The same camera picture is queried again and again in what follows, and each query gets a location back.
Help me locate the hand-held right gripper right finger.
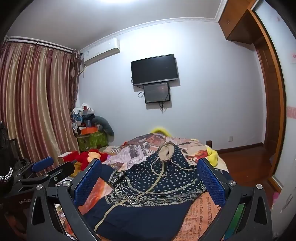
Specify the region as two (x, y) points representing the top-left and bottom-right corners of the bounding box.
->
(196, 158), (274, 241)

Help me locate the large black wall television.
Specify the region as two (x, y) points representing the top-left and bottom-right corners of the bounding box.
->
(130, 54), (179, 87)

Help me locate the brown wooden door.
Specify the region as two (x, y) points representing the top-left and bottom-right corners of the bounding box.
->
(218, 0), (288, 193)

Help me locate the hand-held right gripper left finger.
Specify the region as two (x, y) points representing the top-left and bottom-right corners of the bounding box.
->
(26, 158), (109, 241)

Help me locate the silver beaded bracelet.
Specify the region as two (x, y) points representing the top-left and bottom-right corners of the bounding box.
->
(0, 166), (13, 184)

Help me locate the grey pillow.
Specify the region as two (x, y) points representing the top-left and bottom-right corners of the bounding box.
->
(91, 116), (115, 137)

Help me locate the pile of clothes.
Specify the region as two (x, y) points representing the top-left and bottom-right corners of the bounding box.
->
(70, 102), (96, 136)

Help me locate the curtain rail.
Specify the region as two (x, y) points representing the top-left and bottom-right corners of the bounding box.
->
(5, 35), (80, 54)

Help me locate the yellow blanket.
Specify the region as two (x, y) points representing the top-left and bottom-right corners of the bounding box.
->
(150, 126), (219, 167)

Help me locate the black monitor cable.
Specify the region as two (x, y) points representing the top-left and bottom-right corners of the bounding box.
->
(138, 90), (168, 114)

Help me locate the navy patterned garment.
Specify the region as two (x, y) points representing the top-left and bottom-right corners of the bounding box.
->
(83, 143), (223, 241)

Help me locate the green patterned box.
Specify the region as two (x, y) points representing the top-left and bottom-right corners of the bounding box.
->
(77, 131), (109, 152)

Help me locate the orange box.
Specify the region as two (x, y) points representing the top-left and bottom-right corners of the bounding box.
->
(80, 126), (99, 135)

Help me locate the red plush toy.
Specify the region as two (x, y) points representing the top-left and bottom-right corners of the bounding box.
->
(75, 149), (108, 171)

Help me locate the printed blanket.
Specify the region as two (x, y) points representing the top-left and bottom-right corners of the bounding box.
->
(55, 133), (232, 241)

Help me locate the white air conditioner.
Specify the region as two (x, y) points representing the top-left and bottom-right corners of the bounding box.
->
(80, 38), (121, 66)

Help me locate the striped brown curtain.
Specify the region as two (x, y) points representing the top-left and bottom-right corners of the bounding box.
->
(0, 38), (81, 160)

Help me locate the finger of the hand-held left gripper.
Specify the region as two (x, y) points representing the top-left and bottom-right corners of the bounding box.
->
(14, 156), (54, 181)
(21, 161), (75, 189)

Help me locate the small black wall monitor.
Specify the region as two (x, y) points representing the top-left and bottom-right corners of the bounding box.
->
(143, 82), (171, 104)

